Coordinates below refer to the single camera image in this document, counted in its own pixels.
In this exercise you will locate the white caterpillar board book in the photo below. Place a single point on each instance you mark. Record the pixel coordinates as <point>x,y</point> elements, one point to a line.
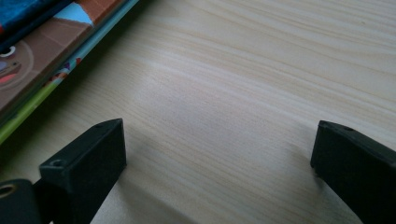
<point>31,107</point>

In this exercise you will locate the dark blue monster picture book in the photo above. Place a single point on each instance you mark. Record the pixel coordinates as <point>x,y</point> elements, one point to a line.
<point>21,15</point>

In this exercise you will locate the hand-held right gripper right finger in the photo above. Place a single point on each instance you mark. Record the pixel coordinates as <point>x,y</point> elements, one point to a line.
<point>358,174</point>

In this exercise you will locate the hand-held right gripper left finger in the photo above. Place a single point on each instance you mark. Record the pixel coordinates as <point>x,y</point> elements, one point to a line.
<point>84,161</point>

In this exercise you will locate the light blue animal picture book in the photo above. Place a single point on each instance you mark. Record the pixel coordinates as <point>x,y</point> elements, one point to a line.
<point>46,56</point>

